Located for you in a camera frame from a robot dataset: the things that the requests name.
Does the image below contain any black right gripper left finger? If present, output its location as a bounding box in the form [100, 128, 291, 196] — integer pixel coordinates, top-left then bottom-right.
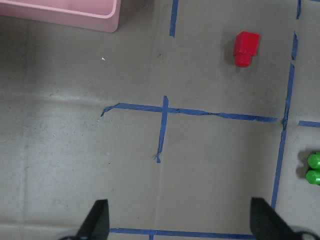
[76, 199, 110, 240]

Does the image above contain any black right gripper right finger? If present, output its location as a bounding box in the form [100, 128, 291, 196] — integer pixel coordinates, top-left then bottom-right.
[250, 197, 320, 240]

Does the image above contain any green toy block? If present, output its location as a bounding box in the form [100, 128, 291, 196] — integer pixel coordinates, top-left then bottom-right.
[305, 152, 320, 186]

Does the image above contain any red toy block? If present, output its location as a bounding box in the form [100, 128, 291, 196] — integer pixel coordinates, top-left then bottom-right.
[233, 31, 261, 68]

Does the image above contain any pink plastic box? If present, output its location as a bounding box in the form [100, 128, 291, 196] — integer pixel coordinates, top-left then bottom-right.
[0, 0, 121, 33]

